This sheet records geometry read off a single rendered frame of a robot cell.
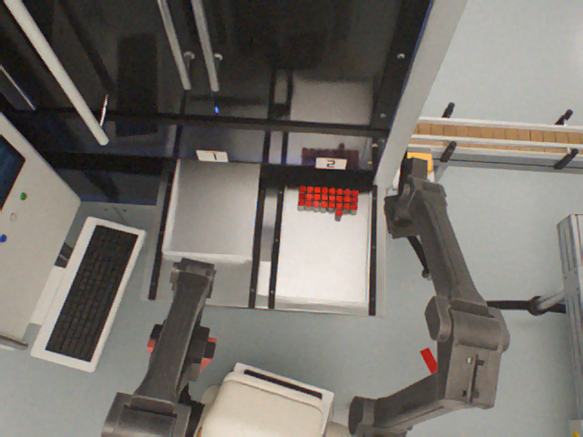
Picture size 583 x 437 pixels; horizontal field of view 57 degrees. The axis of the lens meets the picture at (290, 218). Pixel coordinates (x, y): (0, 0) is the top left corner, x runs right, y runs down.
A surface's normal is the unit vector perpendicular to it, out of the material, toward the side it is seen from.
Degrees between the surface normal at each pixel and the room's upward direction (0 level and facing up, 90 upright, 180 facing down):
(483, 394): 17
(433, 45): 90
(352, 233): 0
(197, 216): 0
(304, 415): 42
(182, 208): 0
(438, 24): 90
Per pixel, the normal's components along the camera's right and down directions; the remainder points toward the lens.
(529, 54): 0.00, -0.37
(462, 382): 0.14, -0.11
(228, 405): 0.20, -0.87
